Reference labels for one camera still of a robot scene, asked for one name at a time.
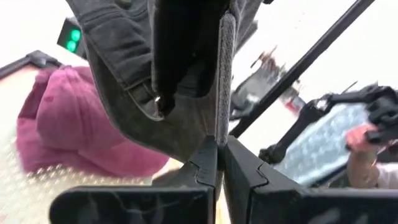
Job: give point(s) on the maroon baseball cap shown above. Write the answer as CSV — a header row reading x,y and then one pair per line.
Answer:
x,y
77,130

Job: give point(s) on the dark grey baseball cap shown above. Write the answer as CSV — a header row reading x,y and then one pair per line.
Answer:
x,y
124,46

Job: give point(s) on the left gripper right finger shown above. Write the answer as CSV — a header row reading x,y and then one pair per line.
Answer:
x,y
295,205

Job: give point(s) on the pale blue patterned panel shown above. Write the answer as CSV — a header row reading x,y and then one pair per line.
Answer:
x,y
323,146

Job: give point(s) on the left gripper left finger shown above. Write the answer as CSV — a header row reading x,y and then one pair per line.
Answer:
x,y
130,205

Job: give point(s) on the green perforated metal shelf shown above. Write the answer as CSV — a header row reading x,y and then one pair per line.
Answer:
x,y
25,199

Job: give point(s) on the person's hand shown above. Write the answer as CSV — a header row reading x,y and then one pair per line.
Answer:
x,y
357,140

